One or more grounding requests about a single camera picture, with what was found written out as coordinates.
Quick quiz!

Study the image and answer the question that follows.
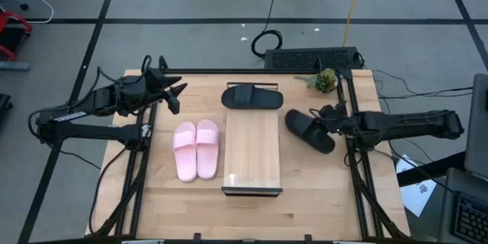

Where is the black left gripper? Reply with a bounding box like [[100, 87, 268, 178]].
[[129, 67, 188, 115]]

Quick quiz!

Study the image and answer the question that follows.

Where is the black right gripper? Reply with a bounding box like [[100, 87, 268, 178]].
[[312, 103, 355, 136]]

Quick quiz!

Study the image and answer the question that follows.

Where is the black rubber slide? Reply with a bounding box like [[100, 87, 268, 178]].
[[284, 108, 337, 155], [220, 82, 284, 111]]

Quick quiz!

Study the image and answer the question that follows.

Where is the pink rubber slide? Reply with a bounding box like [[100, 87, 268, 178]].
[[172, 121, 198, 183], [195, 119, 221, 181]]

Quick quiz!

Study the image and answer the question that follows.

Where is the potted green succulent plant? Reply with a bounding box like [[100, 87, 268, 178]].
[[315, 67, 339, 94]]

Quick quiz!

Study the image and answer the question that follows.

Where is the pale green artificial vine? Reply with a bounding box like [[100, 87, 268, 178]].
[[294, 75, 318, 88]]

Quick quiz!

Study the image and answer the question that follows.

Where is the black perforated computer case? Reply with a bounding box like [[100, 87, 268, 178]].
[[264, 47, 363, 72]]

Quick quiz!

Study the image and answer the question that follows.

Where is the white paper sheet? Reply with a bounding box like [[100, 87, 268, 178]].
[[395, 153, 438, 218]]

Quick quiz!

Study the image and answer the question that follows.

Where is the black desk beam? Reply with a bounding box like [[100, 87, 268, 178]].
[[396, 151, 468, 188]]

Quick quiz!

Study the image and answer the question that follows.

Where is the grey desk top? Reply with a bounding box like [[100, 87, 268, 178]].
[[437, 166, 488, 244]]

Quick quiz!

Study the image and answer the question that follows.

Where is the grey monitor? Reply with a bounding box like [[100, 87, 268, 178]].
[[464, 72, 488, 182]]

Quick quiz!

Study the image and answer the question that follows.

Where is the grey metal desk foot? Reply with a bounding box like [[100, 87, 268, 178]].
[[0, 60, 31, 72]]

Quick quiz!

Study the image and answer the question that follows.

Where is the red metal cart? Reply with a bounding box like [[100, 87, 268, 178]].
[[0, 6, 34, 63]]

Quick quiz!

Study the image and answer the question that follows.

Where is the black keyboard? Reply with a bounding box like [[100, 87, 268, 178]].
[[451, 192, 488, 244]]

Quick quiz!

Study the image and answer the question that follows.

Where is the black aluminium table frame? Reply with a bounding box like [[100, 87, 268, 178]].
[[93, 55, 411, 244]]

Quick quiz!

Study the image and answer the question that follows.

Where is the wooden shelf with black frame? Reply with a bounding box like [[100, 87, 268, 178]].
[[220, 82, 284, 198]]

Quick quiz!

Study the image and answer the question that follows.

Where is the black looped floor cable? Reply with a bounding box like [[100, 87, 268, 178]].
[[250, 0, 284, 60]]

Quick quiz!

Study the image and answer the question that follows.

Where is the yellow cable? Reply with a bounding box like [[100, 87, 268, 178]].
[[342, 0, 369, 48]]

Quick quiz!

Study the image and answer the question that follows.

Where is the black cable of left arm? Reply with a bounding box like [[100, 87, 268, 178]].
[[88, 146, 129, 236]]

